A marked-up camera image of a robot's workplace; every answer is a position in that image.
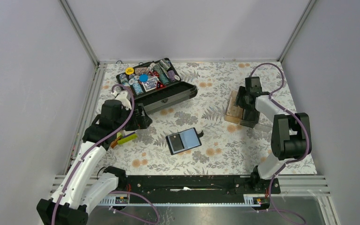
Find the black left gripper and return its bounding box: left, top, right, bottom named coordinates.
left=114, top=103, right=152, bottom=132

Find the black credit card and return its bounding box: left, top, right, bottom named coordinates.
left=167, top=134, right=185, bottom=155

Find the black card holder wallet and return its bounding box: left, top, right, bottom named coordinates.
left=165, top=127, right=204, bottom=155

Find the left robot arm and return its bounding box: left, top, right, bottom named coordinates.
left=37, top=88, right=152, bottom=225

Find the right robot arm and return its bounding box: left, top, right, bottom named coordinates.
left=234, top=77, right=312, bottom=193

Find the smoky grey transparent card box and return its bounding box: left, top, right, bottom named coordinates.
left=240, top=117, right=259, bottom=128

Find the clear transparent card box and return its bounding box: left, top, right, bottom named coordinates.
left=255, top=118, right=273, bottom=133

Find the blue playing card deck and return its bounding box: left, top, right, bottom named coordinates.
left=142, top=77, right=159, bottom=92

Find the green purple toy block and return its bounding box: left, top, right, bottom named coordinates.
left=110, top=131, right=138, bottom=148

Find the blue poker chip stack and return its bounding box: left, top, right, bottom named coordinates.
left=132, top=82, right=144, bottom=96

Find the black poker chip case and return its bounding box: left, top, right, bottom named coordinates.
left=116, top=58, right=198, bottom=113

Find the red triangular dealer button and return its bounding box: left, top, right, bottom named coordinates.
left=156, top=81, right=166, bottom=90

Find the blue round dealer chip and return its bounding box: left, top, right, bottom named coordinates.
left=139, top=74, right=149, bottom=82

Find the yellow round chip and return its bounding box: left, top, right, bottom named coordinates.
left=125, top=67, right=135, bottom=75

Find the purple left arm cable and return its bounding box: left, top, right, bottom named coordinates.
left=50, top=83, right=161, bottom=225

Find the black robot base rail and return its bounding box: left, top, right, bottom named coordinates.
left=116, top=175, right=281, bottom=195

